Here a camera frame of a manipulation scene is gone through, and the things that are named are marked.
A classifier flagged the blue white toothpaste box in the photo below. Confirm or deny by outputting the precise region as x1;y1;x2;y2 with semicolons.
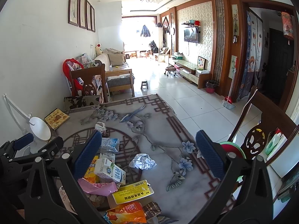
100;138;120;153

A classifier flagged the pink plastic wrapper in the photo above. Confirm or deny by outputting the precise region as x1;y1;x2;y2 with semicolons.
78;178;120;197

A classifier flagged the brown cigarette pack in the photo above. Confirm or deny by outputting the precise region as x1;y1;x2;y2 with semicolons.
142;202;162;220

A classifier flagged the red green trash bin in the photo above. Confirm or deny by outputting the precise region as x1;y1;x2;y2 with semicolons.
219;142;246;159

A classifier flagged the white milk carton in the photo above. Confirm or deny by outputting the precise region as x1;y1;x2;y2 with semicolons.
94;158;126;185

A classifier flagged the white desk lamp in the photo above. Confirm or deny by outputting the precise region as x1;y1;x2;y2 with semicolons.
3;94;51;154

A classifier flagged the crumpled paper ball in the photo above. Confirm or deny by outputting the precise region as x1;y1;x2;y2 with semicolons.
94;121;107;137

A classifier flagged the yellow medicine box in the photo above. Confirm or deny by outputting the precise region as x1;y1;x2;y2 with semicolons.
112;180;154;205

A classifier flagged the crumpled silver foil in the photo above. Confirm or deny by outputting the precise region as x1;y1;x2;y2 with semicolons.
129;153;157;170

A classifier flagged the floral patterned tablecloth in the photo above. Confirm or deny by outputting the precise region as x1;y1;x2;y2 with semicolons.
55;94;219;223

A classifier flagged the white mop with red base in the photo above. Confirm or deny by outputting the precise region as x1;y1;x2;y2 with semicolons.
223;55;238;110

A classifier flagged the red bag on chair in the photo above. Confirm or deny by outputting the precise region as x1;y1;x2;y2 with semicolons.
62;57;85;96

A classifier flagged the red potted plant pot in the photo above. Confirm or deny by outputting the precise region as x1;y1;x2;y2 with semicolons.
206;80;218;94

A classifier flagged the orange snack bag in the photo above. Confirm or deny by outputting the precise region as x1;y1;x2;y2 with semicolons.
103;201;147;224

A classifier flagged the wooden dining chair right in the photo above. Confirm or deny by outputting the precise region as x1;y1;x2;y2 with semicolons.
228;86;298;166

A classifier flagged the wooden dining chair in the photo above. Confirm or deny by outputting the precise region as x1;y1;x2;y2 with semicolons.
70;62;108;103
228;86;298;166

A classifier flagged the wooden dining chair far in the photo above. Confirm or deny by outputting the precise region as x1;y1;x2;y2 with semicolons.
70;62;108;103

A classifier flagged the wooden sofa with cushions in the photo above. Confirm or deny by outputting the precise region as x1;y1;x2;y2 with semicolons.
94;49;135;97

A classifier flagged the white TV cabinet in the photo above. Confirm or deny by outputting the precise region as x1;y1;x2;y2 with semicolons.
168;58;212;89

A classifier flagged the small black stool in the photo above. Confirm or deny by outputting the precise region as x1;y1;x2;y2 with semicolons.
140;81;149;90

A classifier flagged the colourful framed picture on cabinet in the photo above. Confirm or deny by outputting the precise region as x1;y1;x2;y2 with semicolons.
197;56;206;70

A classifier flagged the round wheeled stool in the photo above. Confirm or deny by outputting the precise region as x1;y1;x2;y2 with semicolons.
164;66;176;77

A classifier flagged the blue patterned door curtain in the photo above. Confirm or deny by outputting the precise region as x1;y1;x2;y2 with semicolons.
238;10;263;99

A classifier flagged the red hanging lantern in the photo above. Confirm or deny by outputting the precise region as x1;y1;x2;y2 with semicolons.
281;12;295;41

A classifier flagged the wall mounted television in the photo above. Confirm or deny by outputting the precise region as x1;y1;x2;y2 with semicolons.
184;26;200;43

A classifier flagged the framed wall picture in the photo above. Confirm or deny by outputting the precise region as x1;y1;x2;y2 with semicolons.
79;0;87;29
68;0;78;26
86;1;92;31
91;6;96;32

